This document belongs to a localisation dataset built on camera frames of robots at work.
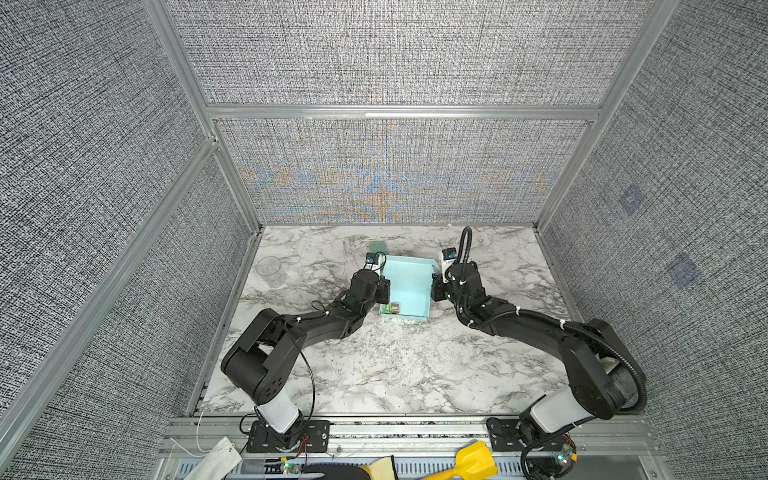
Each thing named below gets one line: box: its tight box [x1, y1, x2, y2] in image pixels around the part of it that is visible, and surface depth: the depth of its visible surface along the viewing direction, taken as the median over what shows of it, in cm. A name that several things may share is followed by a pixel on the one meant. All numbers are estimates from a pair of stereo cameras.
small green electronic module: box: [385, 303, 400, 315], surface depth 95 cm
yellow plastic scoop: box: [423, 441, 499, 480], surface depth 71 cm
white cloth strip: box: [184, 436, 243, 480], surface depth 70 cm
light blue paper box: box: [380, 255, 440, 321], surface depth 93 cm
